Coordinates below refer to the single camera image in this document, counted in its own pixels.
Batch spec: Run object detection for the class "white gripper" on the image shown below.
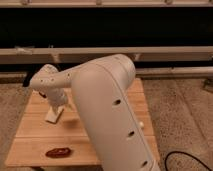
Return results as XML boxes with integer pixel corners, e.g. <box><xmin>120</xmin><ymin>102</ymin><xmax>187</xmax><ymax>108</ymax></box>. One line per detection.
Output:
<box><xmin>45</xmin><ymin>88</ymin><xmax>73</xmax><ymax>115</ymax></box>

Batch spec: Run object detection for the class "white sponge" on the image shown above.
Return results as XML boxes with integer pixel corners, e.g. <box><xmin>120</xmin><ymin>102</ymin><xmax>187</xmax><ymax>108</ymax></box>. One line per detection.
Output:
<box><xmin>45</xmin><ymin>106</ymin><xmax>64</xmax><ymax>124</ymax></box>

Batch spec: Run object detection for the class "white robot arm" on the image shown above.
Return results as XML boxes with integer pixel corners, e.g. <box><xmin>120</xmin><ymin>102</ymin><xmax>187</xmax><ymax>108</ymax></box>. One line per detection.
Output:
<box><xmin>30</xmin><ymin>54</ymin><xmax>160</xmax><ymax>171</ymax></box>

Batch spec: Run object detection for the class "black rectangular box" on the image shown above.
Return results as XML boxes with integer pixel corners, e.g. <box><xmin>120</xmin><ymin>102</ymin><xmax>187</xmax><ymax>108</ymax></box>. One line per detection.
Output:
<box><xmin>39</xmin><ymin>92</ymin><xmax>47</xmax><ymax>98</ymax></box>

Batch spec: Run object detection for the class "dark red oblong object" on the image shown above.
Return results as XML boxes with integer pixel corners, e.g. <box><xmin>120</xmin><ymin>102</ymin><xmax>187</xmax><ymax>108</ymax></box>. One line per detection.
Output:
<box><xmin>46</xmin><ymin>148</ymin><xmax>71</xmax><ymax>158</ymax></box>

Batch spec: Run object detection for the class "white labelled bottle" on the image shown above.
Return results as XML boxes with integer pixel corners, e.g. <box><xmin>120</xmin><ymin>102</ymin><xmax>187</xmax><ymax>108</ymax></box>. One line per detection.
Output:
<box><xmin>139</xmin><ymin>121</ymin><xmax>145</xmax><ymax>129</ymax></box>

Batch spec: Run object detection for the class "long grey rail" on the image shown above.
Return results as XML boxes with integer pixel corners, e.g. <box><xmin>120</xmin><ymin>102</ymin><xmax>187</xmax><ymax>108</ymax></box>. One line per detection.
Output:
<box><xmin>0</xmin><ymin>46</ymin><xmax>213</xmax><ymax>64</ymax></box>

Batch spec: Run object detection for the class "black cable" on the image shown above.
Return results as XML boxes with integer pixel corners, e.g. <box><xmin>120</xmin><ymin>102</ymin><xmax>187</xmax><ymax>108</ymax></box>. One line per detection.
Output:
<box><xmin>164</xmin><ymin>150</ymin><xmax>213</xmax><ymax>171</ymax></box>

